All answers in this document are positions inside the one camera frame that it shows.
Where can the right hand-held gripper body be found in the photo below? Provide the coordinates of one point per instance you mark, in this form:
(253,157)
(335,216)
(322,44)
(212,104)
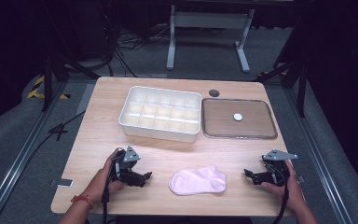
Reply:
(278,168)

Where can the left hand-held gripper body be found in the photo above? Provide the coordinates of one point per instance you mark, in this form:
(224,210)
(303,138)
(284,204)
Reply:
(127,158)

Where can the white divided storage box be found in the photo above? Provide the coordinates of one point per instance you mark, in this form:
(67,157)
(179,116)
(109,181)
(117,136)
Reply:
(160,135)

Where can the pink sock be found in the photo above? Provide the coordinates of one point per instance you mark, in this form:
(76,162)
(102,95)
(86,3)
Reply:
(197,180)

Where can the person's right hand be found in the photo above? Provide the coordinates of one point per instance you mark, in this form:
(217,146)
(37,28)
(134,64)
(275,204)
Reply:
(293,189)

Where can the person's left hand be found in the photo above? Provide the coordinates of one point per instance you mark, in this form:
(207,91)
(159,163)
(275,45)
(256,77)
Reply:
(101,183)

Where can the transparent storage box lid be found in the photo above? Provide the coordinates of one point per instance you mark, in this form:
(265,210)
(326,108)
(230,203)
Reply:
(222,123)

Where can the grey tape piece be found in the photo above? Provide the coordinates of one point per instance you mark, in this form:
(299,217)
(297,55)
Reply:
(62,183)

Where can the black metal stand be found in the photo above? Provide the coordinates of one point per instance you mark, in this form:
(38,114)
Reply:
(47,84)
(301,87)

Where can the dark round table grommet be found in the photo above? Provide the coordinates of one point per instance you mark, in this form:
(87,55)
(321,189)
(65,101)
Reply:
(214,93)

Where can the white metal stand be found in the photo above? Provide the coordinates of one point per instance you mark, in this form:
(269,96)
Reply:
(209,20)

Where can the aluminium floor rail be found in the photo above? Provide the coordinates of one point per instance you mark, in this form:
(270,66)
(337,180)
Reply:
(18,161)
(320,161)

